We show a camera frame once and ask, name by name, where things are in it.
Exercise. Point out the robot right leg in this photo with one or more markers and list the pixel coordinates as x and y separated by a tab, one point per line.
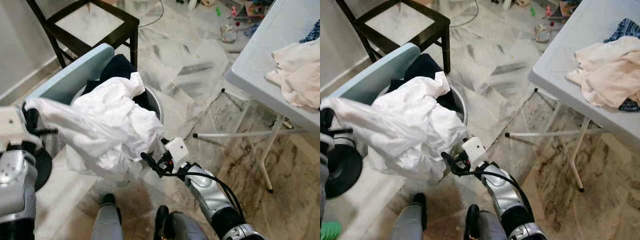
182	227
485	227

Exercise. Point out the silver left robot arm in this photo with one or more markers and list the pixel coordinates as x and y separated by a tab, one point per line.
324	180
15	175

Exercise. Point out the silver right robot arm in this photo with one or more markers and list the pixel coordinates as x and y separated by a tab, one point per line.
505	192
210	192

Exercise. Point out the dark wooden chair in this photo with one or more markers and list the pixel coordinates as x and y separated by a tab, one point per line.
435	30
125	27

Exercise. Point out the white folding table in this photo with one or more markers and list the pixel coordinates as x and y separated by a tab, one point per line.
265	60
575	50

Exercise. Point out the white shirt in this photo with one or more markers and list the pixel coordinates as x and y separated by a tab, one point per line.
110	125
415	125

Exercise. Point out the black round fan base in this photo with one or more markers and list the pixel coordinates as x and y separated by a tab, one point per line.
44	170
345	172

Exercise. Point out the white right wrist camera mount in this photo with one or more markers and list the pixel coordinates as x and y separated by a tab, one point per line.
176	148
473	148

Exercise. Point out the small plush toy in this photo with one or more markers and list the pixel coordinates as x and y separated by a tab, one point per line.
542	32
228	32

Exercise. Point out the blue plaid garment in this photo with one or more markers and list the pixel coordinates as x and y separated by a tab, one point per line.
625	30
312	34

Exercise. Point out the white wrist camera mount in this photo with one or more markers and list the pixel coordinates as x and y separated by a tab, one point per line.
176	148
473	148
12	122

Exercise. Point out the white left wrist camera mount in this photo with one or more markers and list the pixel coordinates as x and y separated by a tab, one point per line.
12	122

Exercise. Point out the cream garment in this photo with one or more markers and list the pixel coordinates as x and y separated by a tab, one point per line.
300	75
610	75

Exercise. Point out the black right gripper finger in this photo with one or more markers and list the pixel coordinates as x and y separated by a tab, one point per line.
152	167
452	167
151	160
451	160

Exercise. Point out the round steel laundry bin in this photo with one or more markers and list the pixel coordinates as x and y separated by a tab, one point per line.
156	105
461	107

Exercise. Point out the black garment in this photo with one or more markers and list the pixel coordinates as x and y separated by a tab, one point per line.
425	65
117	67

